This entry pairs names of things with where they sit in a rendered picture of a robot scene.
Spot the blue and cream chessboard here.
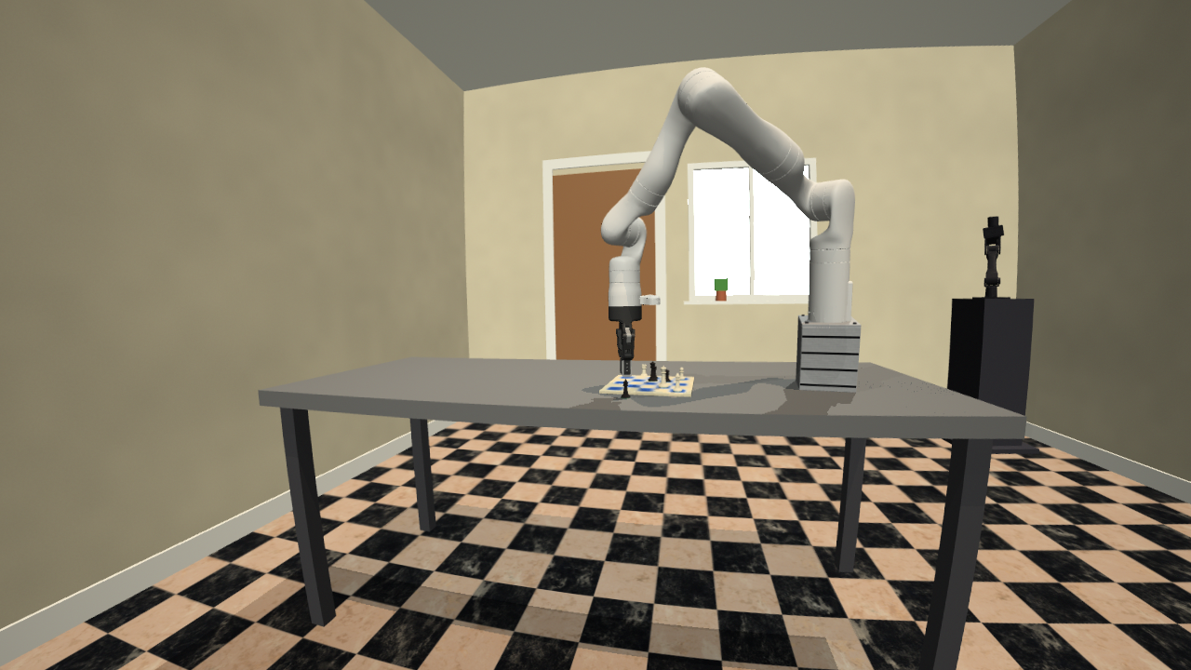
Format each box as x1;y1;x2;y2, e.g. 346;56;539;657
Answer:
599;375;694;397

